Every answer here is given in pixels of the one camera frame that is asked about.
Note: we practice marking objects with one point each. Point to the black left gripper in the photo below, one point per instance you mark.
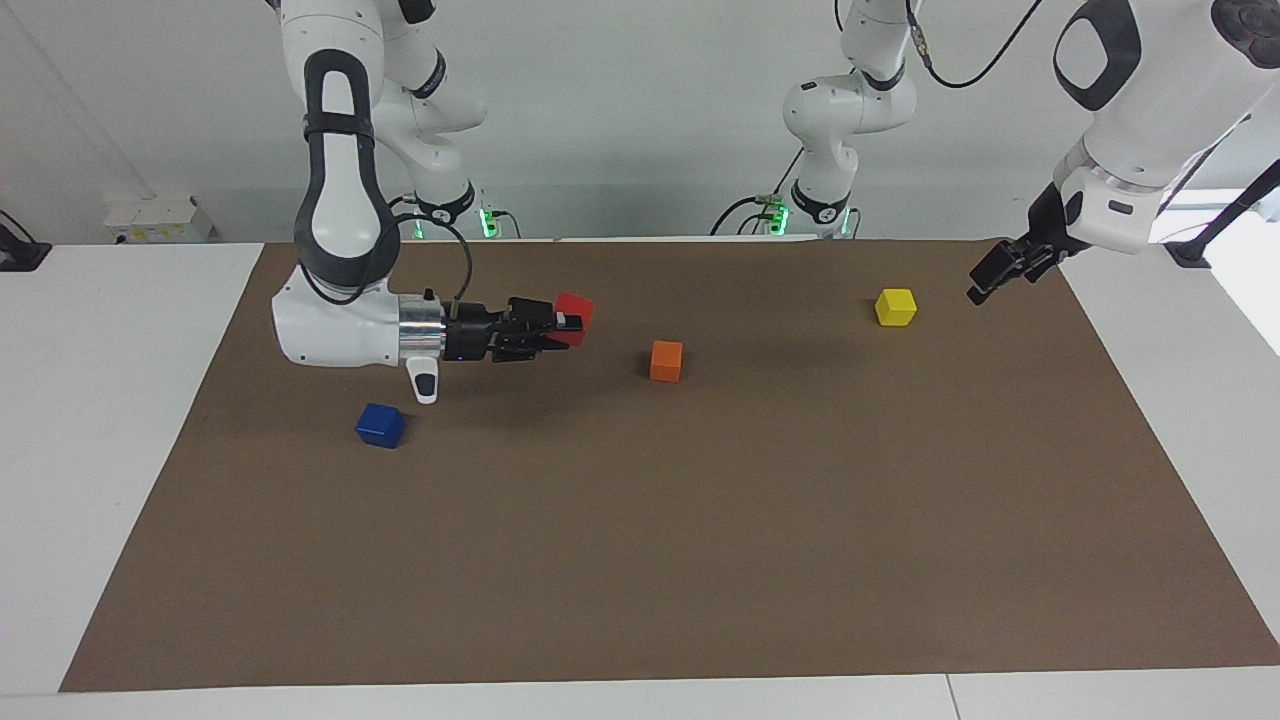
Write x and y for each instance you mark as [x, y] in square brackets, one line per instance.
[1045, 225]

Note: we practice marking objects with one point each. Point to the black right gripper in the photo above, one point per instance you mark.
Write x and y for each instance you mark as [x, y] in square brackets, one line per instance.
[475, 335]

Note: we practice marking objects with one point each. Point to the red wooden block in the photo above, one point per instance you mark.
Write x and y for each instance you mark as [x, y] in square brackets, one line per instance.
[575, 308]

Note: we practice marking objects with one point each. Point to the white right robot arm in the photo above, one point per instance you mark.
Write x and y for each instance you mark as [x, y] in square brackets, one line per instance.
[340, 330]

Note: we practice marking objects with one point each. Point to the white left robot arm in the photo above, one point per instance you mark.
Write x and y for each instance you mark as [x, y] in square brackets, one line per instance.
[1150, 90]

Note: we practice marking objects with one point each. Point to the yellow wooden block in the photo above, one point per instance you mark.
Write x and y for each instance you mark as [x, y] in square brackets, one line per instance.
[896, 308]

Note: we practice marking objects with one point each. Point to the orange wooden block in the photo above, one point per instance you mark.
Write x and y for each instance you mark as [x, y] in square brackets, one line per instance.
[666, 362]

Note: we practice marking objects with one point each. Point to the blue wooden block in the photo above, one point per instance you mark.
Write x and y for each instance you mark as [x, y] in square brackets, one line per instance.
[380, 427]

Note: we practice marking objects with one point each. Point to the brown table mat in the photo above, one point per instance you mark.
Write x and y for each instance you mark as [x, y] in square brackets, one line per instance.
[700, 520]

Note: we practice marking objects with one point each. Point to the white socket box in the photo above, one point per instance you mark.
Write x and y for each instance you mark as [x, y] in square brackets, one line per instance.
[160, 220]

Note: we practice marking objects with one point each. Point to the black table clamp mount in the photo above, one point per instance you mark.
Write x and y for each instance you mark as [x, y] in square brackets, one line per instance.
[1190, 255]
[20, 255]

